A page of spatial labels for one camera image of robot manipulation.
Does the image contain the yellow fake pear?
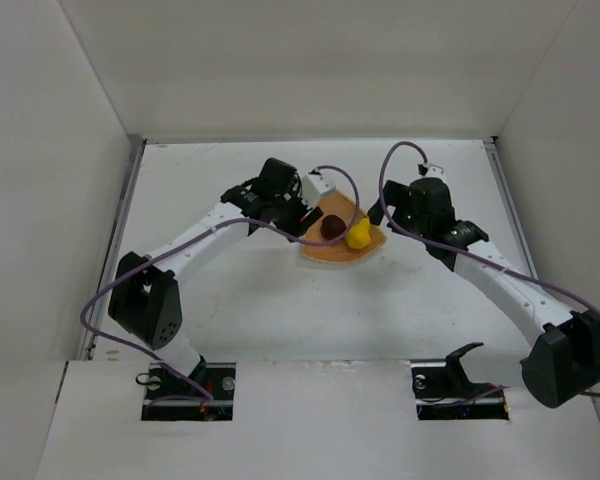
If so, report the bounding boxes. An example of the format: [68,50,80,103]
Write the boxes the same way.
[345,217,372,250]

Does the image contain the orange woven fruit bowl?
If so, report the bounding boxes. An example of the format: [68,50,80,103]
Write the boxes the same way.
[295,186,390,272]

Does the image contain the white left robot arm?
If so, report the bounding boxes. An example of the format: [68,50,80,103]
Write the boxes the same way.
[108,158,335,383]

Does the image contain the left aluminium table rail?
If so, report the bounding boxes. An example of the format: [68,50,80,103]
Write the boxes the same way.
[76,134,146,360]

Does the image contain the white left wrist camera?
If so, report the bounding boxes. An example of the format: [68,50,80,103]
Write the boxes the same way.
[301,169,336,209]

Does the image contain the aluminium table edge rail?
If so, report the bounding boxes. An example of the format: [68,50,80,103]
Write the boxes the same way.
[483,137,537,278]

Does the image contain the dark red fake fruit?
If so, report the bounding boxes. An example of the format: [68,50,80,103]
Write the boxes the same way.
[320,214,347,240]

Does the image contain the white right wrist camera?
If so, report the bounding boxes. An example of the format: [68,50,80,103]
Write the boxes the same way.
[417,162,446,180]

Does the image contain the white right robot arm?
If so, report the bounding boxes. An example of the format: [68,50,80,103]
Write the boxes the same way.
[368,177,600,408]

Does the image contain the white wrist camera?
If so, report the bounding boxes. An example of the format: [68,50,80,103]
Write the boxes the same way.
[301,169,336,209]
[417,162,446,180]

